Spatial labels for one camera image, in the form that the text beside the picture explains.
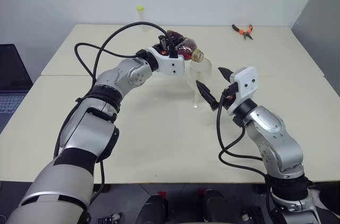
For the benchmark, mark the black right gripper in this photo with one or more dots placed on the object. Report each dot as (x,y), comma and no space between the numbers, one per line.
(225,103)

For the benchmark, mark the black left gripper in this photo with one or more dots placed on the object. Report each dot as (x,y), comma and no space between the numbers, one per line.
(159,47)

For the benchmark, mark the clear plastic cup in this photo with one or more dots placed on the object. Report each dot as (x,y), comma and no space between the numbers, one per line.
(203,74)

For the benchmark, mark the bottle with red liquid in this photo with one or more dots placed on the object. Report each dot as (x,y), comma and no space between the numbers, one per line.
(187,46)

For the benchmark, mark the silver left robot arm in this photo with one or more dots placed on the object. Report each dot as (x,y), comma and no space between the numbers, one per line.
(79,133)

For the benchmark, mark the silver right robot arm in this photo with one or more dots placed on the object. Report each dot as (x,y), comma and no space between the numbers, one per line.
(279,141)

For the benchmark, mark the clear tube with yellow-green cap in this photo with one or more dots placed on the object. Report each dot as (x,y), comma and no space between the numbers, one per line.
(141,14)

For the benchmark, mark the orange and black pliers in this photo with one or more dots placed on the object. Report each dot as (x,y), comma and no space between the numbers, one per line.
(245,32)

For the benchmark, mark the dark rounded shape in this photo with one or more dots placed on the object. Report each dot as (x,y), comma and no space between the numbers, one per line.
(152,210)
(217,208)

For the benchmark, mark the dark laptop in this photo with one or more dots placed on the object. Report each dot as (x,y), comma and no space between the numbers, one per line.
(12,75)

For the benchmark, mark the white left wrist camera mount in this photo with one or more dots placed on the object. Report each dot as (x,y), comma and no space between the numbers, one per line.
(170,67)

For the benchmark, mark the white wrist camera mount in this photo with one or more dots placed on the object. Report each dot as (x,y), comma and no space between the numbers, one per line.
(170,67)
(247,75)

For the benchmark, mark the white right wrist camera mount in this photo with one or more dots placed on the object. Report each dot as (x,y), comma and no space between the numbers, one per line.
(247,75)

